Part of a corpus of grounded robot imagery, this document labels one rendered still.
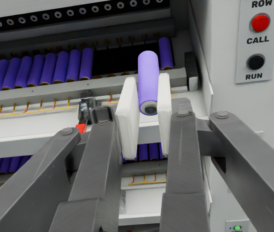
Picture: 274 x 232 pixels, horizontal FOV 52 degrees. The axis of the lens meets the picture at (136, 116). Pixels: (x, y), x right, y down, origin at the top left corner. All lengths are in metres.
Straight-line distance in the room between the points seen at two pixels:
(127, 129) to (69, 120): 0.25
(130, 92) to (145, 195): 0.37
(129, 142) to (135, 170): 0.37
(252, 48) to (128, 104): 0.20
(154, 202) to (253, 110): 0.25
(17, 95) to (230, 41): 0.29
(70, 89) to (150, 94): 0.21
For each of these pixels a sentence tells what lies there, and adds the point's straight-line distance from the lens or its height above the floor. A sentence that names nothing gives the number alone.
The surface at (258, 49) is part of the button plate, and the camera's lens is 0.33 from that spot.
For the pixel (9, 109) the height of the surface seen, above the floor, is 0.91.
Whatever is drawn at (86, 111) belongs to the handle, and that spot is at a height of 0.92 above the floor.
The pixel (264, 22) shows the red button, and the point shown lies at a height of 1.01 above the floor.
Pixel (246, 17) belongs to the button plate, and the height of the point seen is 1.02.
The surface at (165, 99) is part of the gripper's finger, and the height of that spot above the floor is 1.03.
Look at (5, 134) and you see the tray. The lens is 0.43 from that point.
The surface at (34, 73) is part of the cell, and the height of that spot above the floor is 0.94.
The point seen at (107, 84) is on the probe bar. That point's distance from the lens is 0.39.
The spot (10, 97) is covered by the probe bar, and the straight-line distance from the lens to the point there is 0.44.
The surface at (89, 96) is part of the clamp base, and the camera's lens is 0.38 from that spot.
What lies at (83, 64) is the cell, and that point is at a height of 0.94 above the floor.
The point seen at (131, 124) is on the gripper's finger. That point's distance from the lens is 0.15.
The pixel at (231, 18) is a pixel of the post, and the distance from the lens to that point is 0.31.
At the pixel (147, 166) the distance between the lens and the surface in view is 0.52.
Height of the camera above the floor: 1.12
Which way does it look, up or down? 36 degrees down
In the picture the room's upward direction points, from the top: 11 degrees counter-clockwise
